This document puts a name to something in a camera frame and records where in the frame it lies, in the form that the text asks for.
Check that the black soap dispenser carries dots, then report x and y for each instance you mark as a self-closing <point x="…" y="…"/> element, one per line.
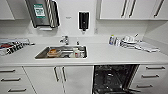
<point x="83" y="20"/>

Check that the chrome faucet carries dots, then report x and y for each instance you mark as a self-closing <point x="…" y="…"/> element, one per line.
<point x="65" y="40"/>

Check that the white cup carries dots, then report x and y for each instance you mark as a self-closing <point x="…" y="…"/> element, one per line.
<point x="77" y="53"/>

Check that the steel paper towel dispenser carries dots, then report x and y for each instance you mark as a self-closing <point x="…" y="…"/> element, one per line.
<point x="43" y="13"/>

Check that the plate with food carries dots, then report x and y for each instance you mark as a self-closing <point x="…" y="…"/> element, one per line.
<point x="53" y="52"/>

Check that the steel sink basin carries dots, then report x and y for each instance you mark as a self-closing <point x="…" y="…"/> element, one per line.
<point x="40" y="56"/>

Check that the white wall outlet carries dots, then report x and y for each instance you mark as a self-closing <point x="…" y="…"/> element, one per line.
<point x="96" y="31"/>

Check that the blue white soap bottle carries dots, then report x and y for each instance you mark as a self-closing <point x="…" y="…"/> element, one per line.
<point x="112" y="40"/>

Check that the stainless steel dishwasher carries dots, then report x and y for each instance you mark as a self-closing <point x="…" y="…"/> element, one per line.
<point x="100" y="80"/>

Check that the white sink cabinet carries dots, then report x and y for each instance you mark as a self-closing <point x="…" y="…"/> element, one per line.
<point x="60" y="81"/>

